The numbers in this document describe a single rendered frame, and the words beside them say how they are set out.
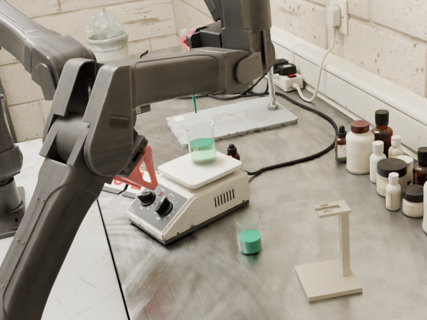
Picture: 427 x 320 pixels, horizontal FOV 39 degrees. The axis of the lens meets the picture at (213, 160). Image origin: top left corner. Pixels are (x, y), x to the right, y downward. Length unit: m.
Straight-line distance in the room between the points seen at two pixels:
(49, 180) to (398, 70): 0.89
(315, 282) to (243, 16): 0.40
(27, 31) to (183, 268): 0.44
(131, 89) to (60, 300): 0.42
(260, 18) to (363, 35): 0.63
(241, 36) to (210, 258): 0.37
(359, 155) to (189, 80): 0.53
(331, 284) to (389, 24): 0.66
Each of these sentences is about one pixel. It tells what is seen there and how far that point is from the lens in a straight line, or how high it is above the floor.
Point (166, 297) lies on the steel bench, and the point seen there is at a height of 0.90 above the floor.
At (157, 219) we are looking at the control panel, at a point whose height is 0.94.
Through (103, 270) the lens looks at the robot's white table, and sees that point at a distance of 1.04.
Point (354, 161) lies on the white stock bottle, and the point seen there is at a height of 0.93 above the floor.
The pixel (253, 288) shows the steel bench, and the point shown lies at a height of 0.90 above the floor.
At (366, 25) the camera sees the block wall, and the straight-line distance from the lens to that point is 1.48.
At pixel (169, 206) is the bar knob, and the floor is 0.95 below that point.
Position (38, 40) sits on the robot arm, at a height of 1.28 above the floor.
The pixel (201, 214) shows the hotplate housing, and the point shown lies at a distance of 1.09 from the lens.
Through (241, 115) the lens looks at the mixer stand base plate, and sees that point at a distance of 1.56.
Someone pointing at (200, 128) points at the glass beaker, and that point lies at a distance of 1.14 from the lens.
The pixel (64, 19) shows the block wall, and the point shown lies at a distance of 3.47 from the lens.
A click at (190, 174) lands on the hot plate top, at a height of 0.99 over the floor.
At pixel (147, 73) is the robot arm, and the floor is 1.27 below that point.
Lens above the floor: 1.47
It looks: 25 degrees down
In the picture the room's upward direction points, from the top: 7 degrees counter-clockwise
